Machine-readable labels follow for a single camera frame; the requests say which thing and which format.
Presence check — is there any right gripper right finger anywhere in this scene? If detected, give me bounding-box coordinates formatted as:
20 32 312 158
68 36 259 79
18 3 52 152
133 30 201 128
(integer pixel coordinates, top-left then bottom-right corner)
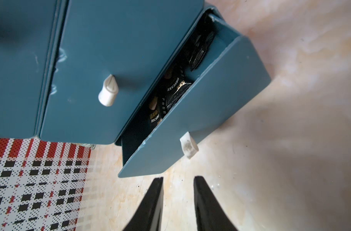
193 176 237 231

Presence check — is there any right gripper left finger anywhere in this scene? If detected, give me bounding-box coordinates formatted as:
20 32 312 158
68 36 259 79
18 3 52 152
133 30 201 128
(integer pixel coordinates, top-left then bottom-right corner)
124 177 164 231

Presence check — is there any teal bottom drawer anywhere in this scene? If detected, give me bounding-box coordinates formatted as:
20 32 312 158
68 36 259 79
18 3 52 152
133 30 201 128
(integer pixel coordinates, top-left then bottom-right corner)
116 5 271 178

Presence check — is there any teal drawer cabinet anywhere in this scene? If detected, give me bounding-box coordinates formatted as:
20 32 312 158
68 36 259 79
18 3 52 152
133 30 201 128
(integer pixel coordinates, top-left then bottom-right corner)
0 1 205 144

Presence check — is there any black cookie packet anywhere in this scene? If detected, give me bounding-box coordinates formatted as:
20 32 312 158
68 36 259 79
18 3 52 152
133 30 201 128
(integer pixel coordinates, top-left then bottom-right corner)
146 96 164 131
159 64 193 114

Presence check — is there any black cookie packet barcode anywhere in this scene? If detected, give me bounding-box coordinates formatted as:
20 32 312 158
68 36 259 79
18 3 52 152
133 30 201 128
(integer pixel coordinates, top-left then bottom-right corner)
188 14 216 71

